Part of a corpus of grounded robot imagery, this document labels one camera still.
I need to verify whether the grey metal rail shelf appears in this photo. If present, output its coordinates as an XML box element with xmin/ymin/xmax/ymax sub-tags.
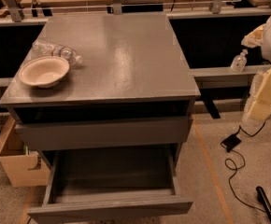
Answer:
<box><xmin>190</xmin><ymin>64</ymin><xmax>271</xmax><ymax>89</ymax></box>

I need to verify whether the clear plastic water bottle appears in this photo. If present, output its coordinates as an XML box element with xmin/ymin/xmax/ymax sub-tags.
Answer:
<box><xmin>32</xmin><ymin>39</ymin><xmax>83</xmax><ymax>66</ymax></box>

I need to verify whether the white paper bowl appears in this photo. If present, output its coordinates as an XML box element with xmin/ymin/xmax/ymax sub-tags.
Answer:
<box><xmin>19</xmin><ymin>56</ymin><xmax>70</xmax><ymax>88</ymax></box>

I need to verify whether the cardboard box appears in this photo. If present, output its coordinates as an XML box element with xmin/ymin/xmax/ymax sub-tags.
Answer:
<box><xmin>0</xmin><ymin>117</ymin><xmax>50</xmax><ymax>187</ymax></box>

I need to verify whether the grey drawer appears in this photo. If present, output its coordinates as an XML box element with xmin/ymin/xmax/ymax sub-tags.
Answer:
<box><xmin>16</xmin><ymin>116</ymin><xmax>193</xmax><ymax>151</ymax></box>
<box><xmin>28</xmin><ymin>147</ymin><xmax>193</xmax><ymax>224</ymax></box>

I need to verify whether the black power adapter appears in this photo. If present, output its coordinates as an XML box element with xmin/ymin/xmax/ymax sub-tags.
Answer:
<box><xmin>221</xmin><ymin>134</ymin><xmax>241</xmax><ymax>152</ymax></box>

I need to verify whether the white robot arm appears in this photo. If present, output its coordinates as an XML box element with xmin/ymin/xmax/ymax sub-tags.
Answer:
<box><xmin>241</xmin><ymin>16</ymin><xmax>271</xmax><ymax>133</ymax></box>

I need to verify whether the grey top drawer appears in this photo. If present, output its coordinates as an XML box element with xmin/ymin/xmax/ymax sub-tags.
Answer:
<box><xmin>16</xmin><ymin>116</ymin><xmax>193</xmax><ymax>151</ymax></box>

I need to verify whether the grey drawer cabinet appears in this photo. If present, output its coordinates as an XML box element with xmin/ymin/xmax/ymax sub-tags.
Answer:
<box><xmin>0</xmin><ymin>13</ymin><xmax>200</xmax><ymax>164</ymax></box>

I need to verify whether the clear sanitizer pump bottle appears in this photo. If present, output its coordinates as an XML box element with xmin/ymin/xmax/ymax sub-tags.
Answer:
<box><xmin>230</xmin><ymin>49</ymin><xmax>248</xmax><ymax>73</ymax></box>

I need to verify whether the black floor cable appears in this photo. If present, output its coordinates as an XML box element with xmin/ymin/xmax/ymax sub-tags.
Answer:
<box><xmin>224</xmin><ymin>121</ymin><xmax>271</xmax><ymax>217</ymax></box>

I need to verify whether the black cylindrical tool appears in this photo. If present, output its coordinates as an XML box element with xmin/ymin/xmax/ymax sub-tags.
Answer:
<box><xmin>256</xmin><ymin>186</ymin><xmax>271</xmax><ymax>223</ymax></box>

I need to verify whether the white foam-padded gripper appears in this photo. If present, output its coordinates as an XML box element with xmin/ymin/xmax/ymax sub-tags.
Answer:
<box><xmin>241</xmin><ymin>68</ymin><xmax>271</xmax><ymax>132</ymax></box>

